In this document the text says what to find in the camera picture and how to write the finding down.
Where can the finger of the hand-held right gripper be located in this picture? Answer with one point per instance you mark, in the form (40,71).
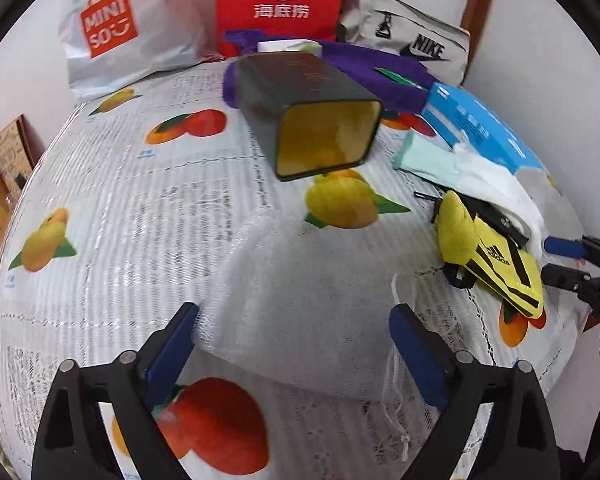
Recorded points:
(565,278)
(562,246)

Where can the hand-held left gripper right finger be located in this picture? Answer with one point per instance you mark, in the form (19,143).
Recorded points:
(420,355)

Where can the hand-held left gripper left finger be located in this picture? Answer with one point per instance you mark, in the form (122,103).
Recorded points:
(172,355)

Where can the yellow black Adidas shoe bag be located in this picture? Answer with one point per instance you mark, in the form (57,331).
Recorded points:
(500,265)

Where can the white mesh bag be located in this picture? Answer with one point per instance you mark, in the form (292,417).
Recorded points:
(290,310)

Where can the white glove with mint cuff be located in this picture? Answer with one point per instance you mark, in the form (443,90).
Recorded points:
(485,180)

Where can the person's dark clothing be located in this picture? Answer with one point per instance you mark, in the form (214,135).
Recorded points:
(597,435)

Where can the blue tissue pack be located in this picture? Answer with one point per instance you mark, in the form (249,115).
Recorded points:
(475,125)

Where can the brown patterned box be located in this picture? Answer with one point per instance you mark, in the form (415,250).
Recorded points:
(10,160)

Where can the purple towel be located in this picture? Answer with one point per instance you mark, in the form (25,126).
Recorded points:
(370,67)

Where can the grey waist bag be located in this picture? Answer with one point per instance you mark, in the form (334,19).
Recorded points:
(405,25)

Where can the dark green tin box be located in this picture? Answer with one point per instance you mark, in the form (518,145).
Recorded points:
(290,90)

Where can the white sponge block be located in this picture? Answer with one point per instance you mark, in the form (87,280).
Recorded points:
(280,46)

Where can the white plastic shopping bag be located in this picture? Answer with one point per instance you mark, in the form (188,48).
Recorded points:
(145,5)

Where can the red paper bag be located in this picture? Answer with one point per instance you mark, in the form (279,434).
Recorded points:
(240,10)

